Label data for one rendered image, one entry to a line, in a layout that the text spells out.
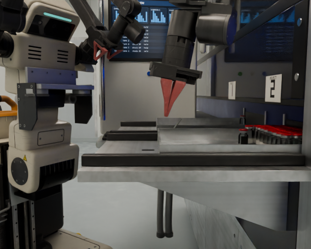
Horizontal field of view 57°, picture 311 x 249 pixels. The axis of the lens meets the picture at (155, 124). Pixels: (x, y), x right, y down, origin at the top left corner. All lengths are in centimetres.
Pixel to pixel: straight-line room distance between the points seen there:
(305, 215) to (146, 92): 105
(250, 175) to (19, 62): 86
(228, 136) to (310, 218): 33
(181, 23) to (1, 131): 104
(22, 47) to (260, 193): 88
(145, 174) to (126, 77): 102
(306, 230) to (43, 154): 87
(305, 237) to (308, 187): 9
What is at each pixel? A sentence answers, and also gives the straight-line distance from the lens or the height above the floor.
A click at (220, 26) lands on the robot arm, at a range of 54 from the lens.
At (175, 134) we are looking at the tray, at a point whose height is 90.
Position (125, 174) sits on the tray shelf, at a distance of 49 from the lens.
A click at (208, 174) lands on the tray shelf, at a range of 50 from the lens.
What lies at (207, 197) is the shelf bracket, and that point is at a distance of 60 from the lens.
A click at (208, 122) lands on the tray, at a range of 114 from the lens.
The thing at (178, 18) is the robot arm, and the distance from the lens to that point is 58.
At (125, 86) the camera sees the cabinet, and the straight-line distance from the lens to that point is 147.
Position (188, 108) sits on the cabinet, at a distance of 151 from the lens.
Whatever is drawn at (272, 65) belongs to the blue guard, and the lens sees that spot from 72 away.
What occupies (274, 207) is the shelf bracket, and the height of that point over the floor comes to 78.
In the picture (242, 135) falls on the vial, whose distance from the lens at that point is 68.
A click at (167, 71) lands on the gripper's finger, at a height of 105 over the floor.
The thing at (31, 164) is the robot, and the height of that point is 76.
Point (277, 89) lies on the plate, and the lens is 68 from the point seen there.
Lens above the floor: 101
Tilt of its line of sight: 6 degrees down
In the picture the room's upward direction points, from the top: straight up
